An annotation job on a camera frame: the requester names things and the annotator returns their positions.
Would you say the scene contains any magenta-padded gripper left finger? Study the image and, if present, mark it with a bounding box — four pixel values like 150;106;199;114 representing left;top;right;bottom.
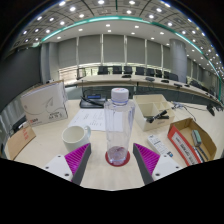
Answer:
42;142;92;186

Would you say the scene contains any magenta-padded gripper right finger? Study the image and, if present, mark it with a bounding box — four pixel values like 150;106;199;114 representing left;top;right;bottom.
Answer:
132;142;184;186

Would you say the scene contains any clear plastic water bottle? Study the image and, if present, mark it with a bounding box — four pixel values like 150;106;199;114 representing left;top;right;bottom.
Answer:
103;87;136;166

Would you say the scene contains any white ceramic cup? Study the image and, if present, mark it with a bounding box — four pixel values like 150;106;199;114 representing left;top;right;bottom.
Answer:
61;124;92;154

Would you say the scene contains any flat round red coaster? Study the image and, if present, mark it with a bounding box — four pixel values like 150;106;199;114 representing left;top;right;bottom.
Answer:
104;150;131;168

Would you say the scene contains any open red-sided cardboard box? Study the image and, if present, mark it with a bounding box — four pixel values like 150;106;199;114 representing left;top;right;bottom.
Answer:
167;117;218;167

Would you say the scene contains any white printed paper sheet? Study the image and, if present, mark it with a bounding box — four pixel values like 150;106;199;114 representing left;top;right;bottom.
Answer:
67;108;107;132

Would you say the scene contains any beige compartment organizer box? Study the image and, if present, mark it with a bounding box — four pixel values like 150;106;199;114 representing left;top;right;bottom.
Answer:
132;93;177;132

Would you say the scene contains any small green block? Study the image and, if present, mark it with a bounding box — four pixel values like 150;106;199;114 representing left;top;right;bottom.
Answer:
191;129;203;147

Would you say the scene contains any silver pen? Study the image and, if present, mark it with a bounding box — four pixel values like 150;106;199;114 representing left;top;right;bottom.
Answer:
196;144;210;163

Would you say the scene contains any black desk phone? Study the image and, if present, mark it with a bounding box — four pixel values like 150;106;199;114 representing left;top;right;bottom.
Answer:
79;94;107;109

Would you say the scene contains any flat brown cardboard piece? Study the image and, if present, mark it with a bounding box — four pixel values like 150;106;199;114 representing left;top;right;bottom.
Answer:
5;124;37;161

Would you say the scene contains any white printed cardboard box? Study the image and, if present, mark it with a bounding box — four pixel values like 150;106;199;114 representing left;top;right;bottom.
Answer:
19;79;69;128

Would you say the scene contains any small black device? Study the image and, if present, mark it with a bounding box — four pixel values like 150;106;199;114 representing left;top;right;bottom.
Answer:
13;114;28;129

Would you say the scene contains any black table microphone unit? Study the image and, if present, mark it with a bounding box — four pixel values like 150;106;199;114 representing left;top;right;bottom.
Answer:
205;103;216;117

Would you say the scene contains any long curved conference desk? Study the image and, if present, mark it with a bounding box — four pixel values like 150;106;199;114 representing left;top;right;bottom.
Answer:
64;73;223;108

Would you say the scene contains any row of black office chairs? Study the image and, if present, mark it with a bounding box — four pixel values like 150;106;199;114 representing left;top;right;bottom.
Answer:
76;65;204;89

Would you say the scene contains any group of ceiling lights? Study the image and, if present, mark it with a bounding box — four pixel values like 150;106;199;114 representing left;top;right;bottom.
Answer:
19;0;224;79

